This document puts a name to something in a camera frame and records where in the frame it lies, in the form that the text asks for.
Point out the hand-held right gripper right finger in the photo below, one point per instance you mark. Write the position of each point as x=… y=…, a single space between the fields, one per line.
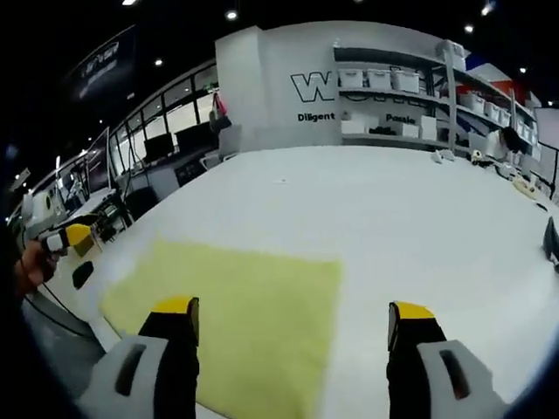
x=436 y=384

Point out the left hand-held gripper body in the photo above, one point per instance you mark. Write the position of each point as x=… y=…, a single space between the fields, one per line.
x=39 y=214

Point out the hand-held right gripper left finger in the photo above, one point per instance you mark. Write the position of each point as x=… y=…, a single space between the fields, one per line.
x=131 y=384

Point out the person's left hand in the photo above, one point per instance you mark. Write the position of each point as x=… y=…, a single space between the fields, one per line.
x=32 y=266

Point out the small black object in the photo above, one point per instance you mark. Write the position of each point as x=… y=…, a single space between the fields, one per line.
x=83 y=275

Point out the black computer monitor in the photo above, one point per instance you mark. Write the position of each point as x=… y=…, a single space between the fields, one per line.
x=159 y=148
x=194 y=137

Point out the dark hanging banner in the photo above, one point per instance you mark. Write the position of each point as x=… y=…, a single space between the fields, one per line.
x=102 y=61

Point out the grey office chair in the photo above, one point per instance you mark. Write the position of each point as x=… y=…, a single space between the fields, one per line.
x=229 y=139

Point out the black curved object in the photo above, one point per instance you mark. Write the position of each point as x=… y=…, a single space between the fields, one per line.
x=552 y=244

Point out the hanging bag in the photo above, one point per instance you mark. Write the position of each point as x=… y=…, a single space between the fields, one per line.
x=220 y=120

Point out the small white crumpled object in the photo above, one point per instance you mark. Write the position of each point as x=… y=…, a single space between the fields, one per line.
x=442 y=157

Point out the grey metal shelf rack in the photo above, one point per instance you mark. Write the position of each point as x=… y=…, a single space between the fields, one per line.
x=450 y=109

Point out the rows of white storage bins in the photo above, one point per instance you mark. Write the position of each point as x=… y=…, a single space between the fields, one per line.
x=377 y=78

